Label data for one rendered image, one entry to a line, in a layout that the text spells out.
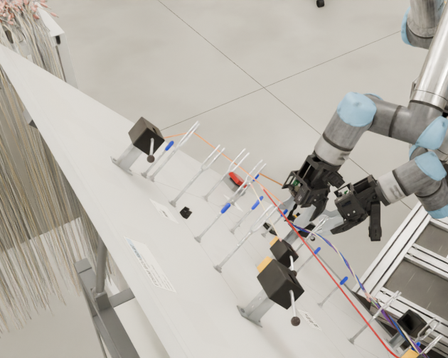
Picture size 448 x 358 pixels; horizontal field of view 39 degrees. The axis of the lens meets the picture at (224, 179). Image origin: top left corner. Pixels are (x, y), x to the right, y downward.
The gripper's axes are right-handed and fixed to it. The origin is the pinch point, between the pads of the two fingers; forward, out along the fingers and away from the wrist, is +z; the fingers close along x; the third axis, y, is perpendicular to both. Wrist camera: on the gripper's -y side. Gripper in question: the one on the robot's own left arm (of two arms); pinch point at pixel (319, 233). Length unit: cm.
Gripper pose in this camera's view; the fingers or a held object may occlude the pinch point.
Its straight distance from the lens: 167.6
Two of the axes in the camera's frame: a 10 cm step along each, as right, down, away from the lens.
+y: -5.7, -7.6, -3.0
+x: -1.1, 4.3, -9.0
